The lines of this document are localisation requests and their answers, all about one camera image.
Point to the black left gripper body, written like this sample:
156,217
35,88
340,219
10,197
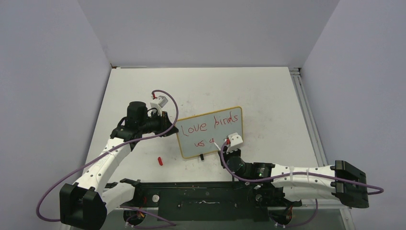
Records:
156,124

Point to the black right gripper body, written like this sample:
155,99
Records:
225,155

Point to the yellow framed small whiteboard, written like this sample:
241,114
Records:
200,134

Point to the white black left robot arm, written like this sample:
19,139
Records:
85,204

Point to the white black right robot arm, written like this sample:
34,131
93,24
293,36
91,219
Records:
341,181

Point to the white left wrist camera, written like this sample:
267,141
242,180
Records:
159,102

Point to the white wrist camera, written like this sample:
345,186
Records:
234,141
159,102

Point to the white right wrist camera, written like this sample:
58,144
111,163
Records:
234,141

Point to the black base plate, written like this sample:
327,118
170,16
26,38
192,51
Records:
209,201

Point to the aluminium rail at table edge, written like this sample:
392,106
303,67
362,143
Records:
308,116

